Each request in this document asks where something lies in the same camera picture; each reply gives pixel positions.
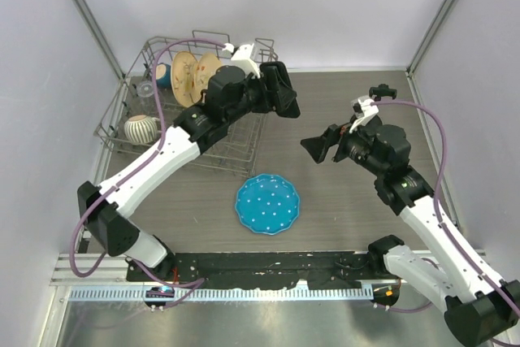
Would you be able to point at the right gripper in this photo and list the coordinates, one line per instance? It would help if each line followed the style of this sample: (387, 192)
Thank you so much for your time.
(318, 146)

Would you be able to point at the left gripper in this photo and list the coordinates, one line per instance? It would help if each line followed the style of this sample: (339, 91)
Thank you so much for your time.
(256, 82)

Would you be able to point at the black smartphone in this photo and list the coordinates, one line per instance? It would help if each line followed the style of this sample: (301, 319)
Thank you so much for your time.
(284, 91)

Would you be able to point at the black phone stand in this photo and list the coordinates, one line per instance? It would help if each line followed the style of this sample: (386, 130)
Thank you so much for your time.
(382, 91)

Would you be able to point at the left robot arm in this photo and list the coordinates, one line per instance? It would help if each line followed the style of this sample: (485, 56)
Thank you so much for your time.
(162, 160)

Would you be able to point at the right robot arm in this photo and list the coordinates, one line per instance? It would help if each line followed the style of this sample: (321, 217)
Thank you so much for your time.
(473, 298)

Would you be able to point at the blue polka dot plate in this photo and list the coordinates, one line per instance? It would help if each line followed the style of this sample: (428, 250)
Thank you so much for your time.
(267, 204)

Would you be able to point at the beige bird plate front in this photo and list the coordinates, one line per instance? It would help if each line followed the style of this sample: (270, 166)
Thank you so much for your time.
(206, 67)

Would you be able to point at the beige bird plate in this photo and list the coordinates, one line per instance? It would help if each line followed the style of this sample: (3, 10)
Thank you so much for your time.
(206, 67)
(183, 69)

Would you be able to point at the beige bird plate rear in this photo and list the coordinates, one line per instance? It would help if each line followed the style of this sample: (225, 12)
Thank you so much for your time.
(183, 69)

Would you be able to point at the blue ceramic cup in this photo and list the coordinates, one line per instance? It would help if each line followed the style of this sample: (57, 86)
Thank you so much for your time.
(163, 76)

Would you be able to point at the clear drinking glass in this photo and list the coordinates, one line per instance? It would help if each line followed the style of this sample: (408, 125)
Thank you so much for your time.
(146, 102)

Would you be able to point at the striped ceramic mug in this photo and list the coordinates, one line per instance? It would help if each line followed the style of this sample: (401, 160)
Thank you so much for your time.
(142, 129)

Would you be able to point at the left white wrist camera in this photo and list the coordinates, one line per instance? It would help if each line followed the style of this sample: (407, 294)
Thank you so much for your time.
(243, 57)

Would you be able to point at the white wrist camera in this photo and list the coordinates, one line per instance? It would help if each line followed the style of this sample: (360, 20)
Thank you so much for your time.
(364, 110)
(243, 57)

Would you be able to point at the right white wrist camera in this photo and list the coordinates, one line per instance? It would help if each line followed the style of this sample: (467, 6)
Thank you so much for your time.
(364, 110)

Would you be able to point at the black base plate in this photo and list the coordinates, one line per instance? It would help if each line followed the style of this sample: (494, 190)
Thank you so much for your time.
(272, 270)

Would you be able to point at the grey wire dish rack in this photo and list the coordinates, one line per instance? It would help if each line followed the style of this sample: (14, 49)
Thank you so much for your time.
(237, 152)

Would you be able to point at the white slotted cable duct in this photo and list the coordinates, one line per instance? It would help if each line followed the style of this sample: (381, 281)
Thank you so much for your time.
(149, 293)

